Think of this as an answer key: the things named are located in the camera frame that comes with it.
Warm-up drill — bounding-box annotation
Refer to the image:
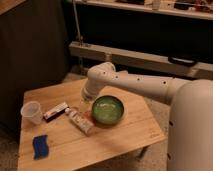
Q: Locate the orange pepper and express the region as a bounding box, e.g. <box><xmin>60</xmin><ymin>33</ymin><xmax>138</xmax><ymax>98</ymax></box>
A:
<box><xmin>83</xmin><ymin>111</ymin><xmax>93</xmax><ymax>122</ymax></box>

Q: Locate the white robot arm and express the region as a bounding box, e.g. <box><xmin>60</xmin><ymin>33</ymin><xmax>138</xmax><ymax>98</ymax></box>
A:
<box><xmin>82</xmin><ymin>62</ymin><xmax>213</xmax><ymax>171</ymax></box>

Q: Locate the green ceramic bowl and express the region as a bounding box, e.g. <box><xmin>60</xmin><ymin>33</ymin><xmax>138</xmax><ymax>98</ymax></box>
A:
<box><xmin>92</xmin><ymin>95</ymin><xmax>124</xmax><ymax>125</ymax></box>

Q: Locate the translucent plastic cup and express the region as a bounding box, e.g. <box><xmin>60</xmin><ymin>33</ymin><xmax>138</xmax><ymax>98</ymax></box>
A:
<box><xmin>21</xmin><ymin>101</ymin><xmax>43</xmax><ymax>125</ymax></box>

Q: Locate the wooden table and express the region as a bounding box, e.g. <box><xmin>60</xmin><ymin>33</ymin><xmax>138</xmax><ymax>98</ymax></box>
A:
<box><xmin>18</xmin><ymin>87</ymin><xmax>165</xmax><ymax>171</ymax></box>

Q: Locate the blue sponge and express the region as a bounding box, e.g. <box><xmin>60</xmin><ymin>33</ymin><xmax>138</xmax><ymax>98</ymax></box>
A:
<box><xmin>32</xmin><ymin>135</ymin><xmax>49</xmax><ymax>160</ymax></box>

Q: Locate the upper shelf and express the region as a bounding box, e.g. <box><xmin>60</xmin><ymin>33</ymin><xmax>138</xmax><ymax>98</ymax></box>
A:
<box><xmin>66</xmin><ymin>0</ymin><xmax>213</xmax><ymax>21</ymax></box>

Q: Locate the metal rail beam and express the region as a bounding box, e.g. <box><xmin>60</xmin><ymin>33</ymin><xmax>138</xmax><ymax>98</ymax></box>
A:
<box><xmin>69</xmin><ymin>41</ymin><xmax>213</xmax><ymax>80</ymax></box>

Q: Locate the black handle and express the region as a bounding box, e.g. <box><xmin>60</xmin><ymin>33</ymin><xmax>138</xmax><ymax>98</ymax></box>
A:
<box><xmin>168</xmin><ymin>57</ymin><xmax>198</xmax><ymax>67</ymax></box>

